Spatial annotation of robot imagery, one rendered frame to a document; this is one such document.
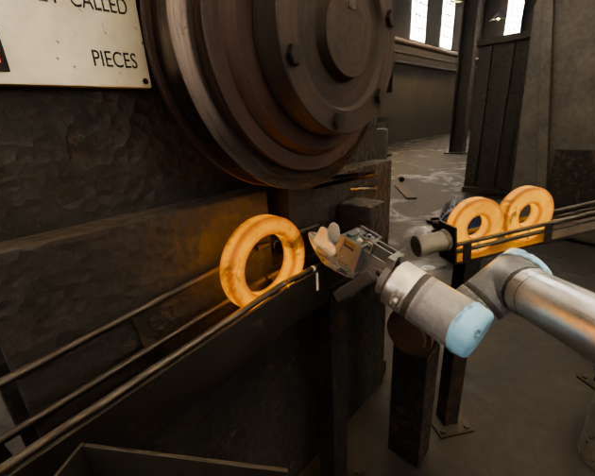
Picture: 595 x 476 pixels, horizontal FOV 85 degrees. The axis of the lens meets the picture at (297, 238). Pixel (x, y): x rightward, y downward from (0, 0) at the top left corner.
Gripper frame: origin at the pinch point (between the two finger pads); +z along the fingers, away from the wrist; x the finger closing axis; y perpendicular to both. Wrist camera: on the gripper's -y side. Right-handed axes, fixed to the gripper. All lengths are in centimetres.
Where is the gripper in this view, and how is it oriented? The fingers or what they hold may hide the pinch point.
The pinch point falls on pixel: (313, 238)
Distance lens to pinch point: 73.2
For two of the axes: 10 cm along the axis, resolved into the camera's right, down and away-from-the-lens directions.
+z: -7.0, -4.8, 5.3
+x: -7.0, 2.8, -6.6
